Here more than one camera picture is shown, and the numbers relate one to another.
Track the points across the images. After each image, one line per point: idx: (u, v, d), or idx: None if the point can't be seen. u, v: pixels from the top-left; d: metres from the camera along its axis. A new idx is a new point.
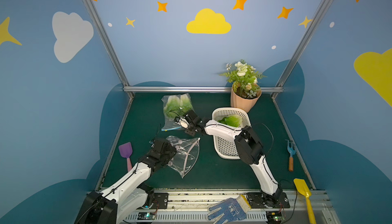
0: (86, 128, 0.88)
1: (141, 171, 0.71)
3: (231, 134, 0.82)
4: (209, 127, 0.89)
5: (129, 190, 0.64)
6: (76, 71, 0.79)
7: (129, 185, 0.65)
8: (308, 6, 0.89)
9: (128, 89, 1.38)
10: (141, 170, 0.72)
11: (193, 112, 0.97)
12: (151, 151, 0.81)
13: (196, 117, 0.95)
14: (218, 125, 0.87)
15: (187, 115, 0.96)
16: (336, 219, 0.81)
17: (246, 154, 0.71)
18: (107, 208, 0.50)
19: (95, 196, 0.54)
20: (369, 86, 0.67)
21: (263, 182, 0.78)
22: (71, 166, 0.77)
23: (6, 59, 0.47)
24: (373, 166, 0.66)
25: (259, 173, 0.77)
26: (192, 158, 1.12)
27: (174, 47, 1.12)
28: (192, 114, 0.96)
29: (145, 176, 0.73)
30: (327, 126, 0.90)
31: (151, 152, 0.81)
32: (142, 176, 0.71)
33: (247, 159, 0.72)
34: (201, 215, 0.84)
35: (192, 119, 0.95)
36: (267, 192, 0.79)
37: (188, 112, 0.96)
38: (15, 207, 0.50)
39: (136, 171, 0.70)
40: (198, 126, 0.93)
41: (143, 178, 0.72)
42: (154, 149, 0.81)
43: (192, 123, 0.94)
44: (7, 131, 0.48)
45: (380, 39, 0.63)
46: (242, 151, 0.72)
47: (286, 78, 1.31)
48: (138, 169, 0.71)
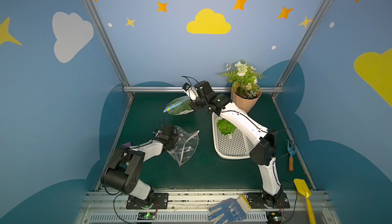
0: (86, 128, 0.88)
1: (156, 143, 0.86)
3: (253, 132, 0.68)
4: (231, 115, 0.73)
5: (149, 151, 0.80)
6: (76, 71, 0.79)
7: (150, 147, 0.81)
8: (308, 6, 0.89)
9: (128, 90, 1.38)
10: (157, 142, 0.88)
11: (209, 85, 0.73)
12: (161, 132, 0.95)
13: (211, 93, 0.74)
14: (239, 115, 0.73)
15: (201, 88, 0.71)
16: (336, 219, 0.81)
17: (259, 156, 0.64)
18: (137, 155, 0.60)
19: (124, 149, 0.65)
20: (370, 87, 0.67)
21: (267, 183, 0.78)
22: (71, 166, 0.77)
23: (6, 60, 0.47)
24: (373, 166, 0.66)
25: (266, 174, 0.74)
26: (191, 149, 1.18)
27: (174, 47, 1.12)
28: (207, 86, 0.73)
29: (159, 148, 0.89)
30: (327, 126, 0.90)
31: (161, 134, 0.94)
32: (157, 147, 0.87)
33: (258, 159, 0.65)
34: (201, 215, 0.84)
35: (206, 95, 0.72)
36: (269, 192, 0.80)
37: (202, 84, 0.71)
38: (14, 208, 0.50)
39: (152, 141, 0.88)
40: (213, 104, 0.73)
41: (157, 149, 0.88)
42: (163, 131, 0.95)
43: (205, 98, 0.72)
44: (7, 132, 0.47)
45: (380, 39, 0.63)
46: (257, 153, 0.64)
47: (286, 78, 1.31)
48: (154, 141, 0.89)
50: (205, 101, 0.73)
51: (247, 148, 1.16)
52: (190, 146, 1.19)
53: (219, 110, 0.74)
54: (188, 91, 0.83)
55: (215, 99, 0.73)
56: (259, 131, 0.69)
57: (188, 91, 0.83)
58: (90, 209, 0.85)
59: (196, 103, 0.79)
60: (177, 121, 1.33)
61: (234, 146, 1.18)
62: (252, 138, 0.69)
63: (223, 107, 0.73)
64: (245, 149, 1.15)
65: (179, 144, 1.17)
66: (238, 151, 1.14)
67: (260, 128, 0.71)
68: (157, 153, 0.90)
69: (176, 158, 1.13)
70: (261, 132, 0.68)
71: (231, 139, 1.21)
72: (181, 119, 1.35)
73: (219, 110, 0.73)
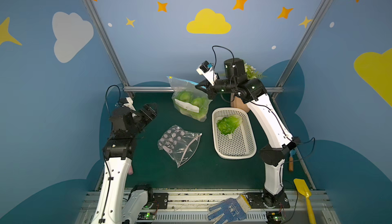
0: (87, 128, 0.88)
1: (120, 172, 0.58)
3: (278, 137, 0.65)
4: (261, 110, 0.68)
5: (117, 203, 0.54)
6: (76, 71, 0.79)
7: (114, 200, 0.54)
8: (307, 6, 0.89)
9: (128, 90, 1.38)
10: (119, 170, 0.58)
11: (242, 65, 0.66)
12: (113, 147, 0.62)
13: (243, 76, 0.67)
14: (270, 112, 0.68)
15: (234, 67, 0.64)
16: (337, 219, 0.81)
17: (269, 156, 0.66)
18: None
19: None
20: (369, 86, 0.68)
21: (269, 182, 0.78)
22: (71, 165, 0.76)
23: (6, 59, 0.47)
24: (373, 166, 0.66)
25: (271, 174, 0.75)
26: (190, 151, 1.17)
27: (174, 46, 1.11)
28: (241, 67, 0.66)
29: (125, 167, 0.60)
30: (327, 126, 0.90)
31: (113, 149, 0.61)
32: (123, 173, 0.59)
33: (267, 159, 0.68)
34: (201, 215, 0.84)
35: (237, 77, 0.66)
36: (269, 191, 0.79)
37: (236, 63, 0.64)
38: (14, 207, 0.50)
39: (112, 175, 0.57)
40: (244, 90, 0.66)
41: (125, 173, 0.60)
42: (118, 128, 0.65)
43: (235, 80, 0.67)
44: (7, 133, 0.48)
45: (380, 39, 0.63)
46: (268, 153, 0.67)
47: (286, 78, 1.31)
48: (113, 171, 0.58)
50: (235, 83, 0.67)
51: (247, 148, 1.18)
52: (189, 148, 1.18)
53: (248, 99, 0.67)
54: (207, 73, 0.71)
55: (247, 83, 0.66)
56: (284, 137, 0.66)
57: (206, 72, 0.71)
58: (90, 209, 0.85)
59: (215, 89, 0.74)
60: (178, 121, 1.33)
61: (234, 146, 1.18)
62: (273, 141, 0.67)
63: (255, 97, 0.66)
64: (245, 149, 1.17)
65: (180, 145, 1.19)
66: (238, 151, 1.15)
67: (285, 133, 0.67)
68: (128, 166, 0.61)
69: (175, 158, 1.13)
70: (285, 139, 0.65)
71: (231, 139, 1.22)
72: (181, 119, 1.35)
73: (249, 98, 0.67)
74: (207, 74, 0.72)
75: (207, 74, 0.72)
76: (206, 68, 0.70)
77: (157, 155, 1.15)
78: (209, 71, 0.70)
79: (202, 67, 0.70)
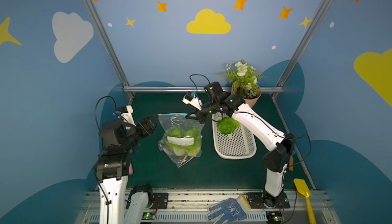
0: (87, 128, 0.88)
1: (117, 194, 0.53)
3: (269, 137, 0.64)
4: (244, 118, 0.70)
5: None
6: (75, 71, 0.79)
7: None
8: (308, 6, 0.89)
9: (128, 89, 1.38)
10: (116, 192, 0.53)
11: (219, 85, 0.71)
12: (105, 166, 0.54)
13: (222, 94, 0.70)
14: (253, 117, 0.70)
15: (212, 89, 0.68)
16: (336, 219, 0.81)
17: (273, 162, 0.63)
18: None
19: None
20: (369, 86, 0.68)
21: (270, 185, 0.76)
22: (70, 166, 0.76)
23: (6, 59, 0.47)
24: (373, 166, 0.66)
25: (273, 178, 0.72)
26: None
27: (174, 45, 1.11)
28: (217, 86, 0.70)
29: (122, 185, 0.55)
30: (327, 126, 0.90)
31: (105, 169, 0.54)
32: (121, 193, 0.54)
33: (271, 165, 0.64)
34: (201, 215, 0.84)
35: (217, 95, 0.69)
36: (271, 193, 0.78)
37: (212, 84, 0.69)
38: (15, 207, 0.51)
39: (109, 199, 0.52)
40: (224, 104, 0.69)
41: (123, 192, 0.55)
42: (109, 143, 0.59)
43: (215, 99, 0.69)
44: (7, 133, 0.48)
45: (381, 39, 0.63)
46: (271, 158, 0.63)
47: (286, 78, 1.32)
48: (111, 194, 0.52)
50: (216, 102, 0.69)
51: (247, 148, 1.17)
52: None
53: (230, 111, 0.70)
54: (193, 100, 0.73)
55: (226, 98, 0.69)
56: (274, 135, 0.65)
57: (192, 99, 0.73)
58: (90, 209, 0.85)
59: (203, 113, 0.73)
60: None
61: (234, 146, 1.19)
62: (268, 143, 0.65)
63: (236, 108, 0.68)
64: (245, 149, 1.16)
65: None
66: (238, 151, 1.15)
67: (275, 132, 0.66)
68: (124, 182, 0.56)
69: (174, 159, 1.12)
70: (277, 137, 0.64)
71: (231, 139, 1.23)
72: None
73: (231, 110, 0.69)
74: (193, 101, 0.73)
75: (193, 102, 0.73)
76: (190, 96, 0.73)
77: (157, 156, 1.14)
78: (194, 99, 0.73)
79: (187, 96, 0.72)
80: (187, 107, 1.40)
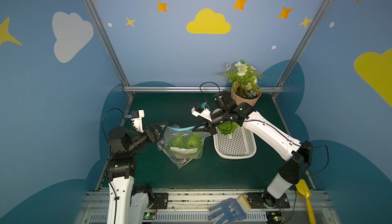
0: (87, 128, 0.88)
1: (124, 192, 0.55)
3: (285, 146, 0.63)
4: (255, 125, 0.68)
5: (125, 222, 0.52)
6: (75, 71, 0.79)
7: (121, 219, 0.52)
8: (308, 6, 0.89)
9: (128, 89, 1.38)
10: (123, 189, 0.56)
11: (228, 94, 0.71)
12: (115, 167, 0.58)
13: (232, 102, 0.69)
14: (265, 125, 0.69)
15: (220, 97, 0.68)
16: (336, 219, 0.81)
17: (291, 174, 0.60)
18: None
19: None
20: (369, 86, 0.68)
21: (274, 188, 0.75)
22: (70, 166, 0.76)
23: (7, 59, 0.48)
24: (373, 166, 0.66)
25: (282, 184, 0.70)
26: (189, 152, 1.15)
27: (173, 45, 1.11)
28: (226, 95, 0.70)
29: (128, 185, 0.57)
30: (328, 126, 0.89)
31: (115, 170, 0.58)
32: (128, 192, 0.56)
33: (288, 175, 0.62)
34: (201, 215, 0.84)
35: (226, 104, 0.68)
36: (273, 195, 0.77)
37: (221, 93, 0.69)
38: (15, 207, 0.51)
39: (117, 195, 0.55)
40: (234, 113, 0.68)
41: (130, 192, 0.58)
42: (117, 150, 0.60)
43: (224, 108, 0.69)
44: (7, 132, 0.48)
45: (381, 39, 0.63)
46: (288, 170, 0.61)
47: (286, 78, 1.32)
48: (118, 191, 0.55)
50: (226, 111, 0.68)
51: (247, 148, 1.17)
52: None
53: (241, 120, 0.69)
54: (203, 112, 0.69)
55: (236, 107, 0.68)
56: (290, 144, 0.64)
57: (203, 111, 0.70)
58: (90, 209, 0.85)
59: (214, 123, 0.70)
60: (178, 121, 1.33)
61: (234, 146, 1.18)
62: (284, 152, 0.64)
63: (246, 116, 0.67)
64: (245, 149, 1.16)
65: None
66: (238, 151, 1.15)
67: (290, 140, 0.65)
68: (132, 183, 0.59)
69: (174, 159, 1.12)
70: (293, 146, 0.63)
71: (231, 139, 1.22)
72: (181, 119, 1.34)
73: (241, 119, 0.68)
74: (203, 113, 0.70)
75: (203, 114, 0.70)
76: (200, 108, 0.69)
77: (157, 156, 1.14)
78: (204, 110, 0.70)
79: (197, 108, 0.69)
80: (187, 107, 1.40)
